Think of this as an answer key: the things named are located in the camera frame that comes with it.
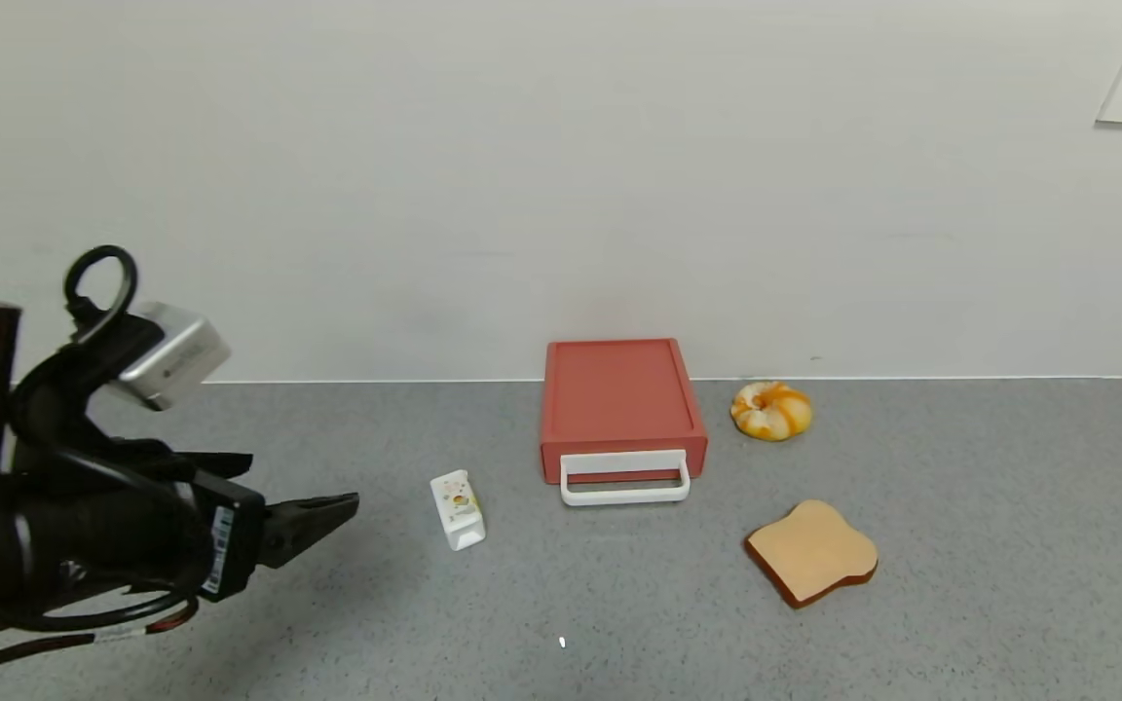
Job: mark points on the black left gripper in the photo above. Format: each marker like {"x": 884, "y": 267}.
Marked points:
{"x": 228, "y": 543}

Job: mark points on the black and silver left robot arm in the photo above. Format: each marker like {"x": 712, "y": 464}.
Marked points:
{"x": 55, "y": 545}

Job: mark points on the brown toast slice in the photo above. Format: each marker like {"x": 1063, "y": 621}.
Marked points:
{"x": 814, "y": 550}

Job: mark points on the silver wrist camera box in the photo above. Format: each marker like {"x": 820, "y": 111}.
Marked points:
{"x": 171, "y": 355}

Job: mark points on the red drawer cabinet housing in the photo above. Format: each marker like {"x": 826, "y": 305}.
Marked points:
{"x": 619, "y": 389}

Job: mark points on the small white milk carton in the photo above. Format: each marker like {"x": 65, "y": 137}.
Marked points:
{"x": 457, "y": 511}

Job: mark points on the orange glazed donut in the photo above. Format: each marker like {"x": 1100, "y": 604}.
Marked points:
{"x": 770, "y": 411}

